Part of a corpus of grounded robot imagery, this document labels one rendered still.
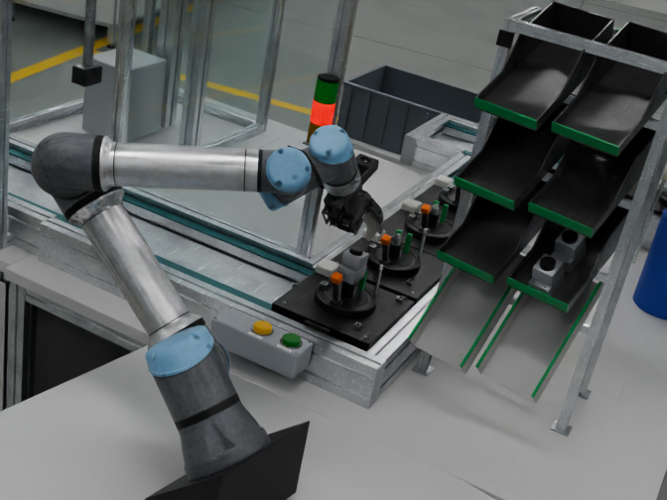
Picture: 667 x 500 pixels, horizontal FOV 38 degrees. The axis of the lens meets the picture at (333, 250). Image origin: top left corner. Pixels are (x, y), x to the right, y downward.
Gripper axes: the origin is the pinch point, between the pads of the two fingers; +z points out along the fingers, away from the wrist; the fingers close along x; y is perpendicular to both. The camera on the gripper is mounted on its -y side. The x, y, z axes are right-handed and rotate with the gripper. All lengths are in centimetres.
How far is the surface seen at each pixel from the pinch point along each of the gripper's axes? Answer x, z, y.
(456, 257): 23.5, -6.0, 2.9
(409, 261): 4.1, 30.2, -7.3
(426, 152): -28, 95, -72
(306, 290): -9.3, 13.6, 14.8
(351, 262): 0.3, 5.4, 7.6
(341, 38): -18.1, -16.7, -31.6
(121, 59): -76, 0, -18
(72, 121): -127, 60, -23
